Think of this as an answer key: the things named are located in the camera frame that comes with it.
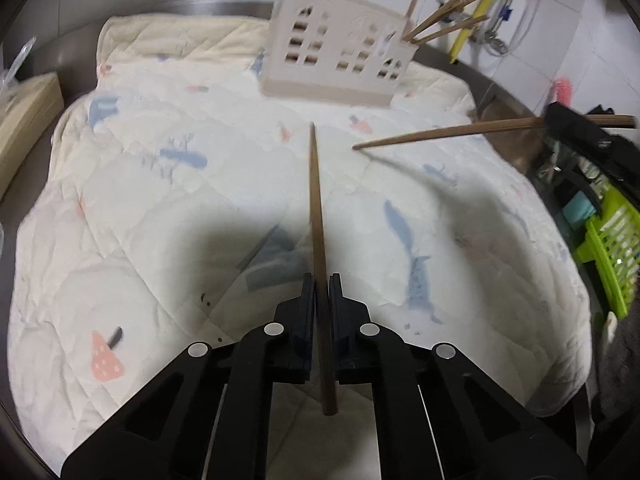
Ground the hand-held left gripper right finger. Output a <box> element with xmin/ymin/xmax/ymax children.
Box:
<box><xmin>329</xmin><ymin>273</ymin><xmax>587</xmax><ymax>480</ymax></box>

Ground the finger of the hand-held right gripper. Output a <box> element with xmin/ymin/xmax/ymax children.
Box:
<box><xmin>543</xmin><ymin>102</ymin><xmax>640</xmax><ymax>182</ymax></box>

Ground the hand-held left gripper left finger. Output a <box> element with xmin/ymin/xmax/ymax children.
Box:
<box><xmin>60</xmin><ymin>272</ymin><xmax>317</xmax><ymax>480</ymax></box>

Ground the long brown chopstick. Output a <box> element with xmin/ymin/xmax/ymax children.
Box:
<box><xmin>308</xmin><ymin>122</ymin><xmax>338</xmax><ymax>417</ymax></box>
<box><xmin>352</xmin><ymin>115</ymin><xmax>637</xmax><ymax>151</ymax></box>

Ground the beige plastic utensil holder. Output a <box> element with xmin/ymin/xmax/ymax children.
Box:
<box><xmin>259</xmin><ymin>0</ymin><xmax>412</xmax><ymax>108</ymax></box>

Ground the pink brush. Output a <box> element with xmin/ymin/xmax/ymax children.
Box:
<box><xmin>554</xmin><ymin>76</ymin><xmax>574</xmax><ymax>107</ymax></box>

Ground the teal sponge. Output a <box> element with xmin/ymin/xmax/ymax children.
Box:
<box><xmin>564</xmin><ymin>191</ymin><xmax>599</xmax><ymax>227</ymax></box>

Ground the green plastic basket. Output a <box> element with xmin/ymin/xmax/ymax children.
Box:
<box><xmin>574</xmin><ymin>186</ymin><xmax>640</xmax><ymax>320</ymax></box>

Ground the cream quilted printed blanket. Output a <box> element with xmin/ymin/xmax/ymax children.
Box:
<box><xmin>7</xmin><ymin>12</ymin><xmax>593</xmax><ymax>456</ymax></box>

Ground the person's dark clothing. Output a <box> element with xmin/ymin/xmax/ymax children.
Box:
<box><xmin>592</xmin><ymin>310</ymin><xmax>640</xmax><ymax>466</ymax></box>

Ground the bagged stack of beige paper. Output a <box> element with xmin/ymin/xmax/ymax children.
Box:
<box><xmin>0</xmin><ymin>72</ymin><xmax>64</xmax><ymax>198</ymax></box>

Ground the braided metal hose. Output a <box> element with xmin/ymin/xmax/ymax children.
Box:
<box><xmin>482</xmin><ymin>0</ymin><xmax>516</xmax><ymax>56</ymax></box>

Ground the yellow hose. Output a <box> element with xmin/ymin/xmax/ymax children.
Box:
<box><xmin>448</xmin><ymin>0</ymin><xmax>524</xmax><ymax>64</ymax></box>

